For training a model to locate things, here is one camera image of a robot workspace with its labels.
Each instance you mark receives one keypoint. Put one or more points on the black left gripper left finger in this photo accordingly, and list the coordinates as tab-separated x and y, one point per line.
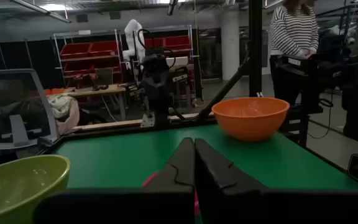
179	174

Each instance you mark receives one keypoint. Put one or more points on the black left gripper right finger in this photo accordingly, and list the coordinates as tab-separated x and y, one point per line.
213	174

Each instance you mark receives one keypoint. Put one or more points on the red plastic bowl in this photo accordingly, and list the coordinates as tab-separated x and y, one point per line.
151	180

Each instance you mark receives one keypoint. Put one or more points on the green plastic bowl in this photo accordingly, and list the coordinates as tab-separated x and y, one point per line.
14	189

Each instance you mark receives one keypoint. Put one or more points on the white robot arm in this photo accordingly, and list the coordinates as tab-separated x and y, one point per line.
133	34

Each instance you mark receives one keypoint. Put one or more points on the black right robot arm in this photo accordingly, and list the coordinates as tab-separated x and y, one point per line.
160	109

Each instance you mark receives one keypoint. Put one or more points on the red storage bin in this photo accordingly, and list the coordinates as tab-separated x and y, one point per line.
79	68
103	48
153	42
177	42
75	50

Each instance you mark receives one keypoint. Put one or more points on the wooden workbench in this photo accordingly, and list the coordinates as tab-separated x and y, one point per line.
98	91

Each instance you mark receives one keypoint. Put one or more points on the orange plastic bowl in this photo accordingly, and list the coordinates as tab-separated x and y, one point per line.
250	119

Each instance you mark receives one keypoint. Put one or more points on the white round column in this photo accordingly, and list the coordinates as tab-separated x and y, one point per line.
230	46

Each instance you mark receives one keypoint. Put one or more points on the white and pink cloth bundle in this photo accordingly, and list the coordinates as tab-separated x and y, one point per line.
62	109

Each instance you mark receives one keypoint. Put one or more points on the black equipment with white label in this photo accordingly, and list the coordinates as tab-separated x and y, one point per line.
319	71

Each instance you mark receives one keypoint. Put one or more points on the grey mesh office chair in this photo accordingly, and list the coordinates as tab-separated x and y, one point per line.
19	133

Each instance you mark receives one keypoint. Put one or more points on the silver arm base bracket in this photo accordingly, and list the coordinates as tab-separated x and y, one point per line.
148	121

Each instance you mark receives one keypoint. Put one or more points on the wooden rail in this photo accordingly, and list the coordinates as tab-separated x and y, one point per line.
110	124

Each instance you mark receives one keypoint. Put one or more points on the black diagonal frame brace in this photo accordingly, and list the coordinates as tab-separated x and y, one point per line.
225	90

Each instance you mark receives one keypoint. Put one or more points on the black frame post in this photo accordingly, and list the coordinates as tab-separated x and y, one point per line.
255	46

